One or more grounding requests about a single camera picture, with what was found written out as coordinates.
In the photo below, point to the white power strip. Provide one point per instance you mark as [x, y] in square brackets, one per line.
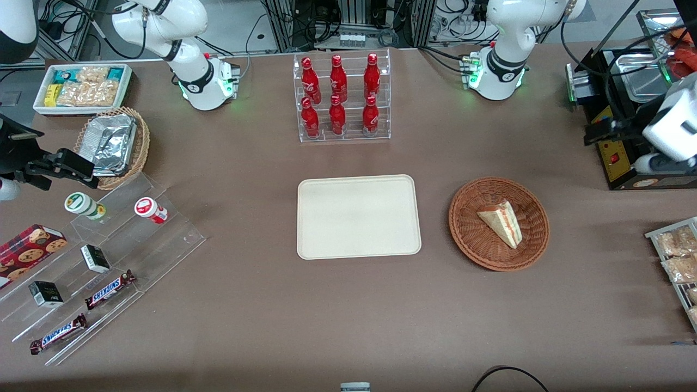
[352, 40]

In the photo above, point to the green lid white cup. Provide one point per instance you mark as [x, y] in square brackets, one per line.
[80, 203]

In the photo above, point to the triangle sandwich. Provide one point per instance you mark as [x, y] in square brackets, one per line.
[503, 223]

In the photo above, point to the small grey object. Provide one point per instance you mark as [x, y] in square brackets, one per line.
[355, 387]

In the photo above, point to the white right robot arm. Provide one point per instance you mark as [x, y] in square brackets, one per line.
[163, 24]

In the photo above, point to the stainless steel pan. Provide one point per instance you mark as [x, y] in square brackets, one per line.
[656, 22]

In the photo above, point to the clear cracker bag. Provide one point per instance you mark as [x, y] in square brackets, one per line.
[92, 74]
[90, 93]

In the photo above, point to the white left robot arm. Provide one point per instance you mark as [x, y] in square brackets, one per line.
[506, 32]

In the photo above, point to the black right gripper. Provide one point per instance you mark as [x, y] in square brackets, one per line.
[15, 154]

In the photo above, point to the red plaid cookie box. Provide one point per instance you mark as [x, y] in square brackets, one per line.
[27, 250]

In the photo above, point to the white plastic bin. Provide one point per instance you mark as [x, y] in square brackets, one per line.
[126, 81]

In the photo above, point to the clear acrylic step display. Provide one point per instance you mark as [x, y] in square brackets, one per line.
[163, 245]

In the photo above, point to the clear snack bag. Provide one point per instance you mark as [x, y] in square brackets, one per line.
[694, 316]
[680, 269]
[675, 242]
[692, 295]

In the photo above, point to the Snickers chocolate bar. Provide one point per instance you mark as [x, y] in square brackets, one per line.
[57, 334]
[109, 289]

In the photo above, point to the light tan wicker basket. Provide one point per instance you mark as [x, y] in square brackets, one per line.
[141, 147]

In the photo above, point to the silver foil container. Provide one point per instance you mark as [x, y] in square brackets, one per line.
[111, 144]

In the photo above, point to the cream rectangular tray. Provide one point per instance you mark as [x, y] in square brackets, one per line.
[359, 218]

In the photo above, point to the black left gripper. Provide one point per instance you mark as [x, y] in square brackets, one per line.
[630, 123]

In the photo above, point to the yellow snack packet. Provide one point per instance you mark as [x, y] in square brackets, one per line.
[52, 95]

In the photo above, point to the red lid white cup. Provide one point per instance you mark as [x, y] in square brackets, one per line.
[148, 208]

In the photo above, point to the brown round wicker basket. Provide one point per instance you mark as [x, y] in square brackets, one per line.
[474, 239]

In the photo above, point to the black countertop appliance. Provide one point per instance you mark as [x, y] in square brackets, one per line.
[612, 159]

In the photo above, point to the clear acrylic bottle rack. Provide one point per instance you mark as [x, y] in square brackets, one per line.
[351, 133]

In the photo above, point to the red cola bottle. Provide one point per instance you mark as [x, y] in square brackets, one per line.
[310, 118]
[371, 116]
[337, 116]
[372, 76]
[310, 81]
[338, 79]

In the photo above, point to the teal snack packet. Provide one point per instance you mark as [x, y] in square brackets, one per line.
[64, 76]
[115, 74]

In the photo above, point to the small black box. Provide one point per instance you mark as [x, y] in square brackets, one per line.
[95, 258]
[46, 294]

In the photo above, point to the aluminium frame rack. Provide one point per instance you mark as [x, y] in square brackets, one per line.
[283, 22]

